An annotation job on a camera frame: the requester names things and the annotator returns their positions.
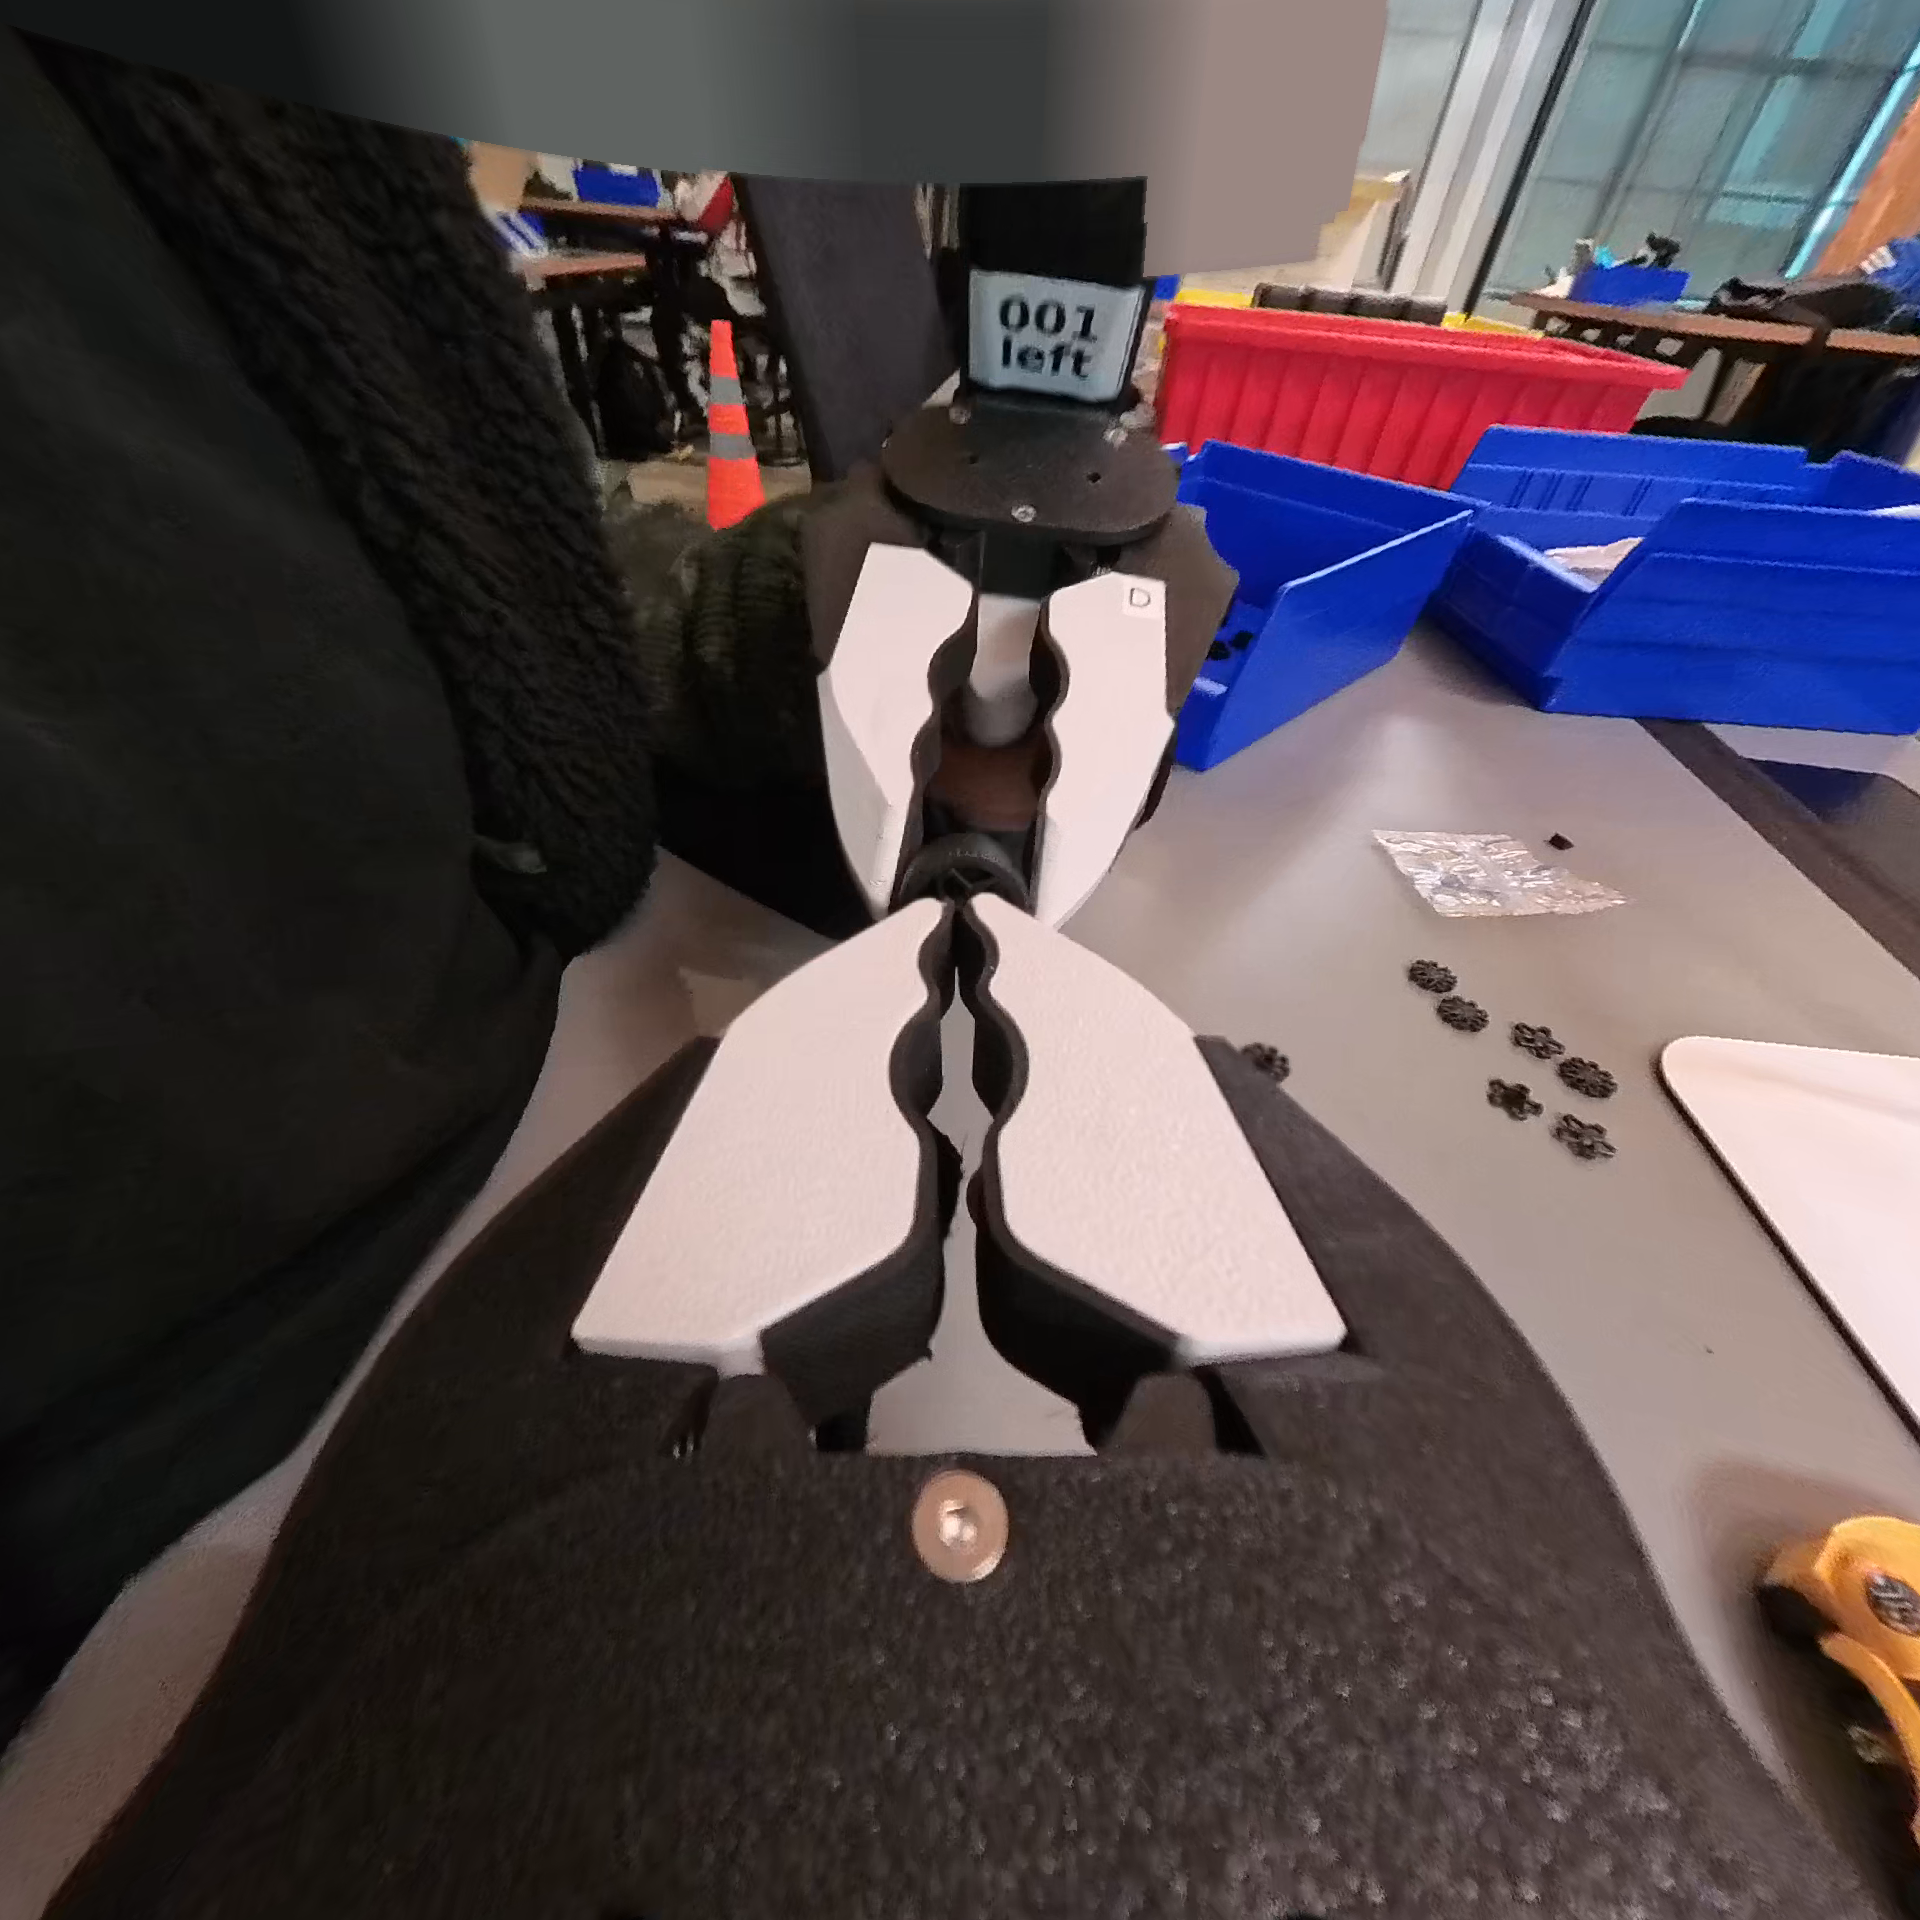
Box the red plastic bin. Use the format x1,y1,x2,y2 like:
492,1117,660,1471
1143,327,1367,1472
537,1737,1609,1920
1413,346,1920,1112
1159,304,1692,491

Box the yellow lego car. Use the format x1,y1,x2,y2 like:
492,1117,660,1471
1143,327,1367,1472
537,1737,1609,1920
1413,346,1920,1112
1751,1516,1920,1863

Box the orange traffic cone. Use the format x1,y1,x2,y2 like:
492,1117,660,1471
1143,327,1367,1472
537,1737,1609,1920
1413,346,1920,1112
703,319,771,530

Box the white metal book stand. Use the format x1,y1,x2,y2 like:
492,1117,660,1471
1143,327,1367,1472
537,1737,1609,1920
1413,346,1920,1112
1657,1036,1920,1432

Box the wooden background table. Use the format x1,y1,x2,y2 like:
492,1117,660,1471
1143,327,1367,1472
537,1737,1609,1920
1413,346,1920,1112
1506,292,1920,368

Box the black rim inserts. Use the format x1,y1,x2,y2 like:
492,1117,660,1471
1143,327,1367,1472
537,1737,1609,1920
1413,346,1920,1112
1241,957,1623,1163

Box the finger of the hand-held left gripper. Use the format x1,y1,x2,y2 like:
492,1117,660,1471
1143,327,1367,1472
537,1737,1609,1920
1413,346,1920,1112
1024,577,1181,935
815,540,986,923

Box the black lego wheel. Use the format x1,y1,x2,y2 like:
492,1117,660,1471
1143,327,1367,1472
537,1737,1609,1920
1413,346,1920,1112
901,836,1041,921

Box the clear plastic parts bag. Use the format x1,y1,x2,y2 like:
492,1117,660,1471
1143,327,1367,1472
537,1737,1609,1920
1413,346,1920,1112
1370,828,1629,921

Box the black bag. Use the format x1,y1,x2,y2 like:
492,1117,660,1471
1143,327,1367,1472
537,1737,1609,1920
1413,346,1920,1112
1708,275,1905,336

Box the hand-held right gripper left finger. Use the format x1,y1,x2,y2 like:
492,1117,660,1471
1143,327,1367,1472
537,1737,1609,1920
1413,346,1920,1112
570,901,969,1455

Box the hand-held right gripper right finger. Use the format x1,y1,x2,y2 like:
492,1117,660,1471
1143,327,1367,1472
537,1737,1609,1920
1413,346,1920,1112
961,896,1349,1450

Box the blue plastic storage bin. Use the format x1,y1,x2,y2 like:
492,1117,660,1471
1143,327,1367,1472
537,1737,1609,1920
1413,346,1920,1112
1447,423,1920,520
1441,497,1920,741
1170,440,1481,776

